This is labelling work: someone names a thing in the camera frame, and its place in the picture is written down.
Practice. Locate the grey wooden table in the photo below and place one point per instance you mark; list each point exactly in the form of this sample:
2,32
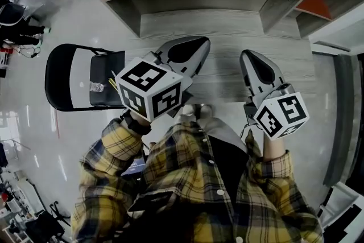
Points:
227,37

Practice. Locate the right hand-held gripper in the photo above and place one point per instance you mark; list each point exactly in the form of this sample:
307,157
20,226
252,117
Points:
281,115

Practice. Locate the black swivel chair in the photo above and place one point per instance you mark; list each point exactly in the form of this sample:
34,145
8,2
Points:
45,226

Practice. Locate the person's grey trousers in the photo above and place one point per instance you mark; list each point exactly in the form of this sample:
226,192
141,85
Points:
224,132

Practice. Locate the clear plastic bottle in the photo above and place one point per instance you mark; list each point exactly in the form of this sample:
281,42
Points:
96,87

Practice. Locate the person's right beige shoe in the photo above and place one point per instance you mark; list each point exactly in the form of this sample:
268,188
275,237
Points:
205,111

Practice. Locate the dark device with blue screen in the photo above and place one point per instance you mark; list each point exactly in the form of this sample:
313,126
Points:
136,166

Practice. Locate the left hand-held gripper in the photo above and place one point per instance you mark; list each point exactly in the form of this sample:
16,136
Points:
148,88

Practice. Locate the person's beige shoe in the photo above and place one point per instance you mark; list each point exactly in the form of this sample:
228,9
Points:
188,112
205,111

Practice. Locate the yellow pencils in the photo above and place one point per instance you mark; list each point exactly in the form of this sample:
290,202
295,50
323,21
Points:
113,83

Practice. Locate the black office chair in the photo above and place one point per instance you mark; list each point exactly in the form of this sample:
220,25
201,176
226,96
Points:
10,14

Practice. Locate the person's right forearm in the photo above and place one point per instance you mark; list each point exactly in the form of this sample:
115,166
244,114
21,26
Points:
274,150

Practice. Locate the person's left forearm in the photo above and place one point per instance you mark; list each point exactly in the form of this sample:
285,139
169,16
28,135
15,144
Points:
119,145

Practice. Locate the white cabinet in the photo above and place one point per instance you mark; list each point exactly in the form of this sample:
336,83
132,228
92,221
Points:
341,207

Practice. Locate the black wristband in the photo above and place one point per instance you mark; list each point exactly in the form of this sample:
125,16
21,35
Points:
138,125

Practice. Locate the person's left beige shoe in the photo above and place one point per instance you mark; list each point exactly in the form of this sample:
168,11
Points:
188,112

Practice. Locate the yellow plaid shirt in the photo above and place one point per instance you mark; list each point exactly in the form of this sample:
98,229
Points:
187,179

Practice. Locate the black folding chair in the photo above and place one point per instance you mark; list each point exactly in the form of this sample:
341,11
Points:
57,76

